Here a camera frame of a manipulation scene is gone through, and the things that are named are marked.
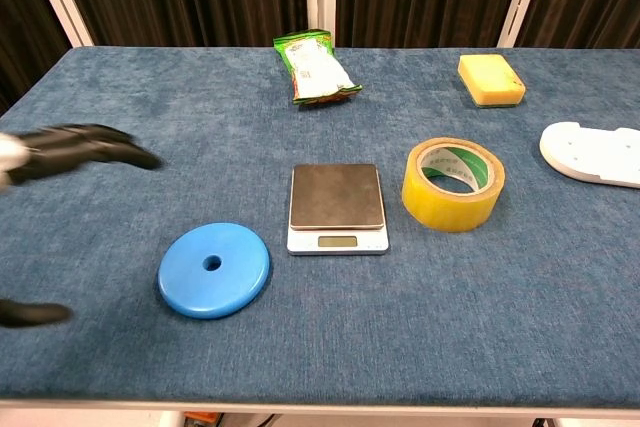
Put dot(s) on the white oval plastic board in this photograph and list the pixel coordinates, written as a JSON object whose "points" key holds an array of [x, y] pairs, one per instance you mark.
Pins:
{"points": [[590, 152]]}

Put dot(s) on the white digital scale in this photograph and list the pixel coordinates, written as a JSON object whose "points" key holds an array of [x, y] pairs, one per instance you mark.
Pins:
{"points": [[335, 197]]}

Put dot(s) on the yellow packing tape roll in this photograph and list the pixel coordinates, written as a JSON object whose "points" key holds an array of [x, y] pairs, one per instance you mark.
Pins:
{"points": [[450, 207]]}

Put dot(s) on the yellow sponge block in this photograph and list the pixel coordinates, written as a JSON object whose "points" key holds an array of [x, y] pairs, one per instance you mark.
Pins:
{"points": [[492, 79]]}

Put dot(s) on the blue table cloth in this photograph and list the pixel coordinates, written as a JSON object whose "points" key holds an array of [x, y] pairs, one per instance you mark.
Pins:
{"points": [[320, 337]]}

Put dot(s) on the green white snack bag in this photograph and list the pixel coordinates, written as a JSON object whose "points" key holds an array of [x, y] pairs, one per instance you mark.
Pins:
{"points": [[317, 69]]}

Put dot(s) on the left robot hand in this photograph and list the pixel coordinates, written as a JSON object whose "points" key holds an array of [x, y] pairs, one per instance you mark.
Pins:
{"points": [[75, 147]]}

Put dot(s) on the blue disc with hole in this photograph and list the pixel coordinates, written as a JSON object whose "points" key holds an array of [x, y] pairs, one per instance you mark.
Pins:
{"points": [[235, 282]]}

